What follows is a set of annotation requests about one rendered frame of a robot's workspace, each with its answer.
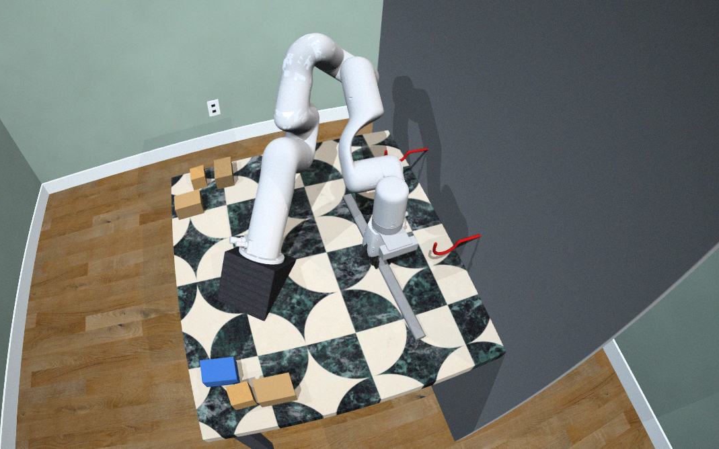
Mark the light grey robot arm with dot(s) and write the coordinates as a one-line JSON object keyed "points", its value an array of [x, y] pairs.
{"points": [[285, 155]]}

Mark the light grey metal tube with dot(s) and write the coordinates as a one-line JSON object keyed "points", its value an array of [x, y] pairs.
{"points": [[388, 275]]}

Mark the grey wall panel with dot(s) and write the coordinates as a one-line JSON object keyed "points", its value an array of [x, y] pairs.
{"points": [[580, 140]]}

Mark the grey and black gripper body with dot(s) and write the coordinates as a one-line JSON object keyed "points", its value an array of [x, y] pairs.
{"points": [[373, 239]]}

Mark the blue rectangular block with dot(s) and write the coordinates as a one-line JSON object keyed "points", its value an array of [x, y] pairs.
{"points": [[219, 372]]}

